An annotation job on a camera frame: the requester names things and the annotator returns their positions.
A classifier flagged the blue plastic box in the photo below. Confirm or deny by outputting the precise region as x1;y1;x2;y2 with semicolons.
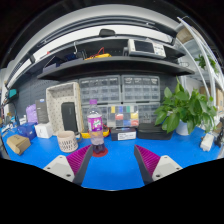
17;122;36;140

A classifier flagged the red round coaster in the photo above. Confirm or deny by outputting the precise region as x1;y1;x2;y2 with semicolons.
92;148;108;158

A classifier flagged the yellow multimeter on shelf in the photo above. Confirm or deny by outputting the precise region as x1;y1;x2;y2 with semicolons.
88;47;110;60

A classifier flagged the black box white label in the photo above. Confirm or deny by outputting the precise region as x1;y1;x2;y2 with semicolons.
111;127;136;141

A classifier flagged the white shelving rack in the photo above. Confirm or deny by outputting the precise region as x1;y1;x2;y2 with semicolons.
176;18;224;114

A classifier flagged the black flat case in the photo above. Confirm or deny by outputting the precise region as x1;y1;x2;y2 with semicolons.
137;123;173;140

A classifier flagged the purple bag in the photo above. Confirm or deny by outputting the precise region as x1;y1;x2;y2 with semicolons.
26;104;38;122

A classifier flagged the grey drawer cabinet right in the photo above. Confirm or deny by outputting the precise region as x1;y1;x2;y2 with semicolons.
121;75;160;123

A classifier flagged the small white box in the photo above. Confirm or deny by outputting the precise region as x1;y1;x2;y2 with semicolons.
35;123;53;139

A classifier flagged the yellow multimeter on table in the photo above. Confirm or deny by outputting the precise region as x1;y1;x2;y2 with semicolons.
81;129;110;139

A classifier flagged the colourful parts organizer box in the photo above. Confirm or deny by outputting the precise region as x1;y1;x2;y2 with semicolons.
107;105;139;127

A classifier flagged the grey drawer cabinet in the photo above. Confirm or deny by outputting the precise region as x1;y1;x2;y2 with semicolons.
121;75;160;123
79;75;121;129

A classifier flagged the white oscilloscope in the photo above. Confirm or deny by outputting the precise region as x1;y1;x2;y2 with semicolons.
128;39;166;59

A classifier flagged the green potted plant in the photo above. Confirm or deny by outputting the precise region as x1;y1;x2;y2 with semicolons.
154;81;217;134

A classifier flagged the blue table mat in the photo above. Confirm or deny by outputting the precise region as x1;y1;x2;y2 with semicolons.
3;128;221;190

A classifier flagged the patterned ceramic mug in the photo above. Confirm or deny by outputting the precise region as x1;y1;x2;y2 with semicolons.
57;131;82;153

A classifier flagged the black rectangular speaker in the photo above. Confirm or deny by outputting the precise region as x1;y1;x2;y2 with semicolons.
61;102;78;132

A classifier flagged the black metal shelf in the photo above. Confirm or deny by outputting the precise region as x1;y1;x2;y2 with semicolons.
9;31;196;82

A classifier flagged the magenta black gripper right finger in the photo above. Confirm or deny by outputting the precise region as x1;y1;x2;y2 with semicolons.
134;145;182;185

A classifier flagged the beige perforated tray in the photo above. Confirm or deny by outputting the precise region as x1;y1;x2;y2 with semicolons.
46;82;84;135

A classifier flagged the white adapter block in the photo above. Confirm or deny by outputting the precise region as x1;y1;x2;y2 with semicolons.
200;133;214;152

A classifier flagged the grey drawer cabinet left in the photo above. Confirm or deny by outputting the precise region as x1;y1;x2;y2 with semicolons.
79;75;121;129

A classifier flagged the dark grey box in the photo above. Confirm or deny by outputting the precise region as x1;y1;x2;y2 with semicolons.
35;99;49;124

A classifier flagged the brown cardboard box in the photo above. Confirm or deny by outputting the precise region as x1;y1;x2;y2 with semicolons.
7;135;31;155

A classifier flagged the clear bottle purple label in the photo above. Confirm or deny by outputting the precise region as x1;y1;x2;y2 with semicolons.
87;99;105;154

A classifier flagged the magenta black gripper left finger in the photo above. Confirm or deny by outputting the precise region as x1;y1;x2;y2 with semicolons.
44;145;93;186

